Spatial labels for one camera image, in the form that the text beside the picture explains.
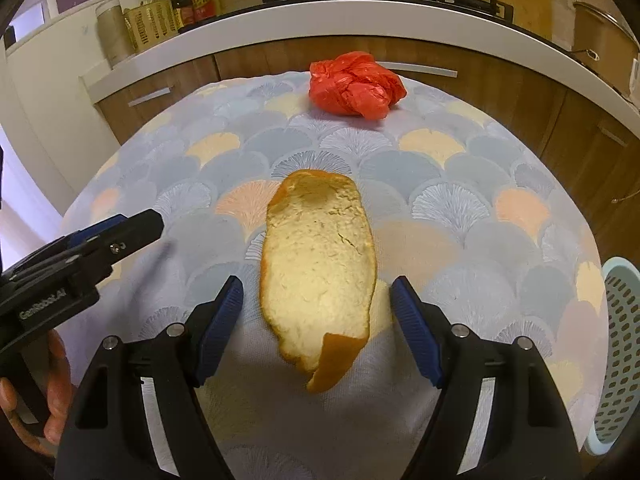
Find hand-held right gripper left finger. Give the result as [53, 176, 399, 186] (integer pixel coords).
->
[52, 275, 245, 480]

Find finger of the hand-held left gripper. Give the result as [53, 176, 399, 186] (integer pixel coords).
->
[80, 210, 165, 263]
[67, 214, 128, 248]

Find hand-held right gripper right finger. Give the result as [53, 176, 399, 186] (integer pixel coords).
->
[390, 276, 583, 480]

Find orange peel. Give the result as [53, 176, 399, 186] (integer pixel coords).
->
[259, 170, 378, 395]

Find light blue perforated basket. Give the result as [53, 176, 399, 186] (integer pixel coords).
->
[584, 256, 640, 456]

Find person's left hand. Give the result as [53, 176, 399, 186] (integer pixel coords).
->
[0, 332, 76, 456]

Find fan patterned tablecloth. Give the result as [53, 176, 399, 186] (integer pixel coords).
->
[57, 71, 611, 480]

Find translucent storage jar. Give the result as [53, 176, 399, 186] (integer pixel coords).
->
[95, 0, 137, 65]

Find yellow woven utensil basket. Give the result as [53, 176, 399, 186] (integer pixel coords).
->
[122, 0, 180, 53]

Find slim dark sauce bottle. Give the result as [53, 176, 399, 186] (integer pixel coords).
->
[165, 0, 187, 33]

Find crumpled red plastic bag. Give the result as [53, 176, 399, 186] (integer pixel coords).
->
[308, 51, 407, 121]

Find wooden kitchen cabinet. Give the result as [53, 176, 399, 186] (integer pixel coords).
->
[92, 47, 640, 261]

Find silver cabinet handle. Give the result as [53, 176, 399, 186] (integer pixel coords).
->
[127, 87, 172, 107]
[380, 61, 458, 78]
[600, 125, 628, 147]

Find thin black cable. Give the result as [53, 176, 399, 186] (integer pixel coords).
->
[611, 180, 640, 206]

